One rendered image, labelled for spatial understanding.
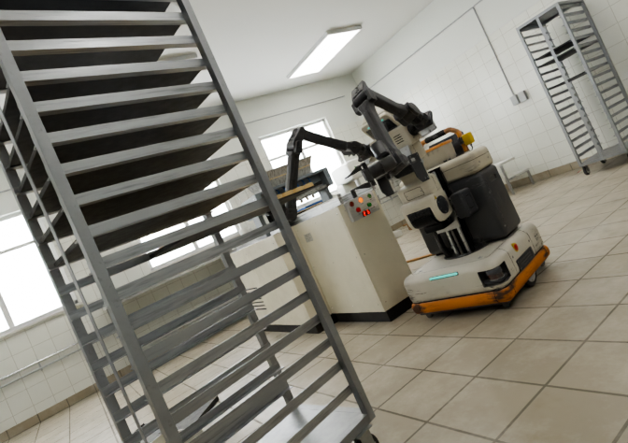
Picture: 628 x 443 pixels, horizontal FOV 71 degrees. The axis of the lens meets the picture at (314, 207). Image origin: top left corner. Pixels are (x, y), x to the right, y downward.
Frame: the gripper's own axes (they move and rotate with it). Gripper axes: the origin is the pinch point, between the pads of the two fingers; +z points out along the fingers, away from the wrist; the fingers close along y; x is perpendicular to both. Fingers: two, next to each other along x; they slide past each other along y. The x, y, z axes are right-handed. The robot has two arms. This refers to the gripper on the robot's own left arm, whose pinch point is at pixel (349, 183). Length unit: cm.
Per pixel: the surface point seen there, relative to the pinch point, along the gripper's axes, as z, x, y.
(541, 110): -296, 405, 56
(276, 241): 59, 158, 22
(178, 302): 62, -52, 4
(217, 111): 30, -20, -45
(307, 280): 30.0, -25.4, 21.5
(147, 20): 36, -25, -81
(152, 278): 64, -54, -5
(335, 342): 31, -27, 45
